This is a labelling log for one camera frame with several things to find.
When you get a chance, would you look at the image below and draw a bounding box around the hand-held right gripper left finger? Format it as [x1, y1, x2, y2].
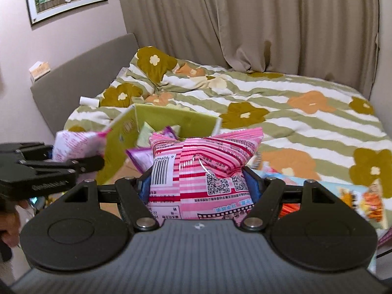
[61, 168, 160, 232]

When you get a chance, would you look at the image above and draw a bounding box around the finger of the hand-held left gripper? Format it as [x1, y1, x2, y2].
[24, 155, 105, 174]
[17, 142, 53, 160]

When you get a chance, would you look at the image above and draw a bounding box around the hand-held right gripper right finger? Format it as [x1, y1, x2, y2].
[240, 167, 339, 232]

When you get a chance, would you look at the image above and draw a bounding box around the pink white snack packet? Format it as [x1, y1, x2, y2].
[53, 129, 111, 163]

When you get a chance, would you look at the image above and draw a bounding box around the green cardboard box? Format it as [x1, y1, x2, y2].
[96, 103, 221, 185]

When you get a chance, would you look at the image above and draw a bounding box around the pink striped snack packet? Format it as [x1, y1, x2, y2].
[147, 128, 264, 221]

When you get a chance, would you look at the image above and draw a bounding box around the person's left hand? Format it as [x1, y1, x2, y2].
[0, 200, 22, 248]

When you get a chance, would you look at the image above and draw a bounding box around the purple snack packet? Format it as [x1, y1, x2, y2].
[125, 146, 154, 173]
[136, 122, 182, 148]

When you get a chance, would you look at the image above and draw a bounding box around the orange red snack packet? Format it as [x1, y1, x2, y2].
[279, 203, 303, 219]

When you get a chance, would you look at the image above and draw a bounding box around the white paper roll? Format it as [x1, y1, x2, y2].
[79, 96, 100, 108]

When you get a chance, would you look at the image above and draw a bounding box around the floral striped blanket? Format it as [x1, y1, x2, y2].
[63, 46, 392, 192]

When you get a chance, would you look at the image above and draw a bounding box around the white orange tissue box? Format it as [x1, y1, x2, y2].
[29, 61, 51, 83]

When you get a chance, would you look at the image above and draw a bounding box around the grey bed headboard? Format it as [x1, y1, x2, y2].
[30, 33, 139, 144]

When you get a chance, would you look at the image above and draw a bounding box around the beige curtain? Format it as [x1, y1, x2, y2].
[115, 0, 381, 99]

